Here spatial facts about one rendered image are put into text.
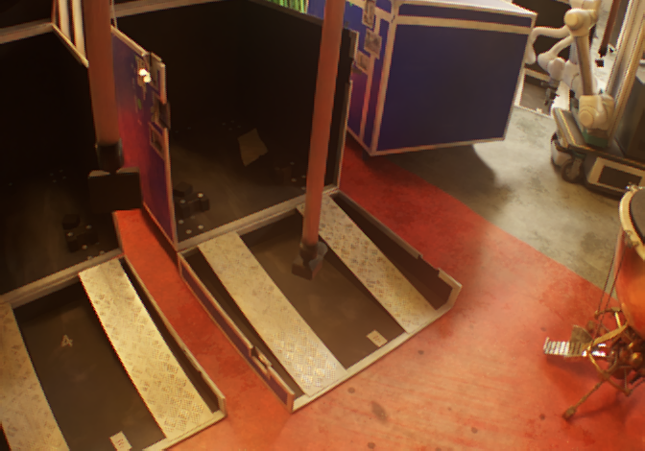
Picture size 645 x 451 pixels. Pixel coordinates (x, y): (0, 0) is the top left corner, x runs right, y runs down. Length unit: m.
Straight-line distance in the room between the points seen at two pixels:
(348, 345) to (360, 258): 0.44
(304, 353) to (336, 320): 0.24
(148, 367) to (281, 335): 0.52
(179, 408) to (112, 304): 0.49
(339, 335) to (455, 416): 0.56
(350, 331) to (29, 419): 1.28
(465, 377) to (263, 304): 0.83
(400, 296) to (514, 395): 0.66
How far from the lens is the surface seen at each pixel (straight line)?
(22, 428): 1.77
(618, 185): 3.49
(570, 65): 3.80
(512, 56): 3.03
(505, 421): 1.87
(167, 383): 1.73
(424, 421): 1.76
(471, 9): 2.70
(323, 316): 1.96
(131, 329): 1.83
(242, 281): 1.93
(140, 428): 1.70
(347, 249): 2.13
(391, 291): 2.06
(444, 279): 2.09
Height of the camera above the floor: 1.49
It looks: 35 degrees down
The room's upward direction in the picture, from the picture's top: 8 degrees clockwise
